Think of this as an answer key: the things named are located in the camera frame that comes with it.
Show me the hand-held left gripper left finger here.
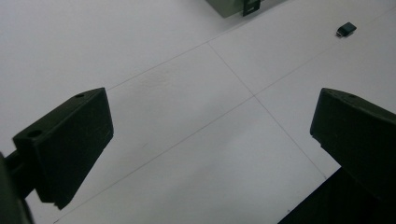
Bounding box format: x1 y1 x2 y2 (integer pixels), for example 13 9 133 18
12 87 115 211

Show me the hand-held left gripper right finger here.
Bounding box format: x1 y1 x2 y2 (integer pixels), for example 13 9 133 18
310 88 396 202

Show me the small black usb dongle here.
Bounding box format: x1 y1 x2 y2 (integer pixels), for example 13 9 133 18
335 21 358 39

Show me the clear plastic compartment box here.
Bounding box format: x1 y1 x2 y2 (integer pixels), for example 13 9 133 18
205 0 262 19

